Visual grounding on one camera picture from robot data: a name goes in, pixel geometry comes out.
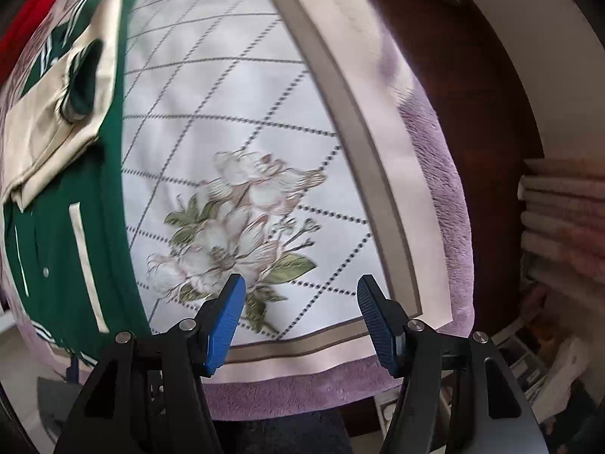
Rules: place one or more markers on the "purple fleece blanket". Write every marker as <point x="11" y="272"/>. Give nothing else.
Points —
<point x="425" y="208"/>

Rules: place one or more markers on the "stack of papers and boxes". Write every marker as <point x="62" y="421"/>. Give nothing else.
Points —
<point x="539" y="364"/>

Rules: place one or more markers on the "green and cream varsity jacket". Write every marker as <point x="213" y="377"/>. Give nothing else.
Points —
<point x="66" y="189"/>

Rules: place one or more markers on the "red cloth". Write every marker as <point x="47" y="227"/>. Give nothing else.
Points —
<point x="26" y="21"/>

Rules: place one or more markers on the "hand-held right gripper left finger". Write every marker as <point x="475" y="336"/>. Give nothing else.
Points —
<point x="226" y="321"/>

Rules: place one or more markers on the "dark wooden furniture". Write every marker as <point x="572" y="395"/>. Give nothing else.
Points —
<point x="453" y="71"/>

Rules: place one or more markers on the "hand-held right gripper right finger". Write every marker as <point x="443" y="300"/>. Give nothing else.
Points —
<point x="378" y="326"/>

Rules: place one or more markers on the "floral quilted bedspread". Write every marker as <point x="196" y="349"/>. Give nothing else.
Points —
<point x="264" y="118"/>

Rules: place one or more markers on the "stack of folded towels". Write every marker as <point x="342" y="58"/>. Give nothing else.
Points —
<point x="562" y="227"/>

